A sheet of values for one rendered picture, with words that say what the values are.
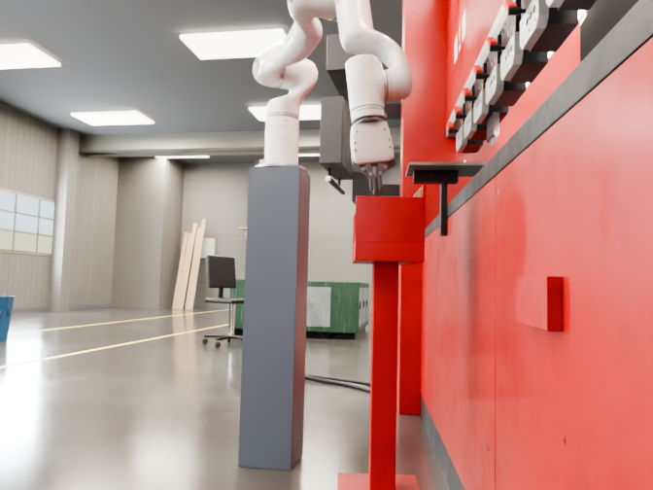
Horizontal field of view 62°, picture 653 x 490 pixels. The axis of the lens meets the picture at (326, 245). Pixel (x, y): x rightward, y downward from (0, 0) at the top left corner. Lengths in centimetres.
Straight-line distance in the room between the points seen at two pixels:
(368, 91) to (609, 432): 95
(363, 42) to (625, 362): 106
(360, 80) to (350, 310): 496
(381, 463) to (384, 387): 18
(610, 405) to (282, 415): 136
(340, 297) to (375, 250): 493
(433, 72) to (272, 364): 170
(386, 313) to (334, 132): 174
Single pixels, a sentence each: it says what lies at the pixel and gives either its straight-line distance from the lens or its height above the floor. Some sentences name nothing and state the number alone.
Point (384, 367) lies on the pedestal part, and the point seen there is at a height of 41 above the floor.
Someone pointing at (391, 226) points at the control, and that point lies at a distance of 127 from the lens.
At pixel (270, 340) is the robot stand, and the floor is 41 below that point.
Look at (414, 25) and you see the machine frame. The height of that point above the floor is 191.
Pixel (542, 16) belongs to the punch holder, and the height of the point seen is 119.
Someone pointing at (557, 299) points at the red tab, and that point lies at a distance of 76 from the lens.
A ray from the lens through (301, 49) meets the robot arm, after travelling 188.
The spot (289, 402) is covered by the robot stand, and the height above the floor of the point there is 22.
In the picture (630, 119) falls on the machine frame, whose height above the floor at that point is 77.
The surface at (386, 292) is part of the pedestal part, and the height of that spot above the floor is 59.
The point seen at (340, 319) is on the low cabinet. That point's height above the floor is 23.
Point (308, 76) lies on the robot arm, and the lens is 203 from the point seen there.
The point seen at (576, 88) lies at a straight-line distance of 75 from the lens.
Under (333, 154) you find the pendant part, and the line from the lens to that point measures 291.
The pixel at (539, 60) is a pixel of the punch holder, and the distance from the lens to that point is 155.
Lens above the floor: 60
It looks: 4 degrees up
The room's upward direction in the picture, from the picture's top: 1 degrees clockwise
